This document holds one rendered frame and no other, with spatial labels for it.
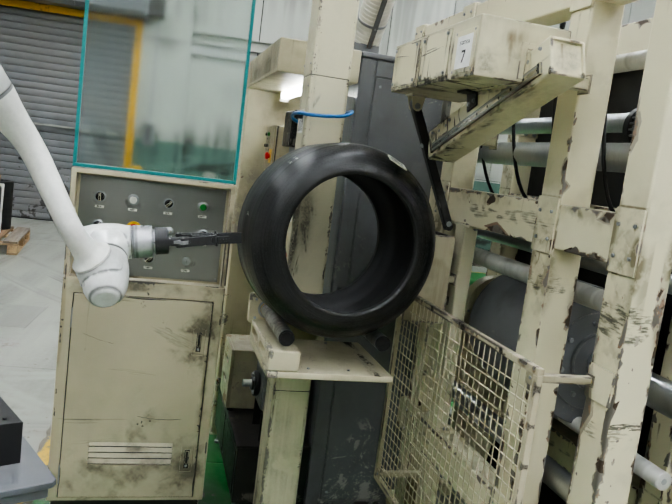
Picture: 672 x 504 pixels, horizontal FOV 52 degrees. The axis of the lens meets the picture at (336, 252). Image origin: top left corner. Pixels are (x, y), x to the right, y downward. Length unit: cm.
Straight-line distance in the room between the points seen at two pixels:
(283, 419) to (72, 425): 76
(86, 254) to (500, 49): 111
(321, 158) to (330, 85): 43
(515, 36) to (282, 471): 156
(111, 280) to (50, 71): 955
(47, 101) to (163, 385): 887
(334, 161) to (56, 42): 958
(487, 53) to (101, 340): 160
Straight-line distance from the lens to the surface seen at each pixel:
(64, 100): 1115
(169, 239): 191
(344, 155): 189
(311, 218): 224
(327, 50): 226
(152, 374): 259
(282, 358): 193
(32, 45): 1131
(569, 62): 174
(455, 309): 240
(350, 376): 199
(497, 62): 176
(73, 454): 271
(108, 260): 177
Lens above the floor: 139
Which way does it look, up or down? 7 degrees down
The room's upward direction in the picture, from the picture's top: 7 degrees clockwise
